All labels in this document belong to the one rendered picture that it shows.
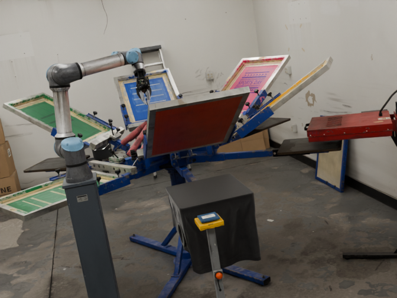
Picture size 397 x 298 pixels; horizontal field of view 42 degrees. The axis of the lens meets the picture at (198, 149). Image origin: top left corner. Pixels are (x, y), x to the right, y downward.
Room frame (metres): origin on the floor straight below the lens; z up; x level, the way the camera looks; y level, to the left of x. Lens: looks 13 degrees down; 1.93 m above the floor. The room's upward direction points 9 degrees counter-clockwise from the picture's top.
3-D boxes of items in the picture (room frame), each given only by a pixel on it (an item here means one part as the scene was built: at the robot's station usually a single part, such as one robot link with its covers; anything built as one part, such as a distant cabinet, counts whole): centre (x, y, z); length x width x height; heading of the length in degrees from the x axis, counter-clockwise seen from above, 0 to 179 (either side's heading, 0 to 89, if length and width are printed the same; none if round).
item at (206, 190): (3.07, -0.01, 0.95); 0.48 x 0.44 x 0.01; 11
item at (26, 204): (3.56, 0.89, 1.05); 1.08 x 0.61 x 0.23; 131
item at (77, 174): (2.84, 0.69, 1.25); 0.15 x 0.15 x 0.10
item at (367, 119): (3.71, -1.14, 1.06); 0.61 x 0.46 x 0.12; 71
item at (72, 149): (2.85, 0.69, 1.37); 0.13 x 0.12 x 0.14; 30
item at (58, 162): (4.38, 0.84, 0.91); 1.34 x 0.40 x 0.08; 71
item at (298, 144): (3.95, -0.43, 0.91); 1.34 x 0.40 x 0.08; 71
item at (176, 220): (3.04, 0.17, 0.79); 0.46 x 0.09 x 0.33; 11
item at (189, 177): (3.55, 0.08, 0.89); 1.24 x 0.06 x 0.06; 11
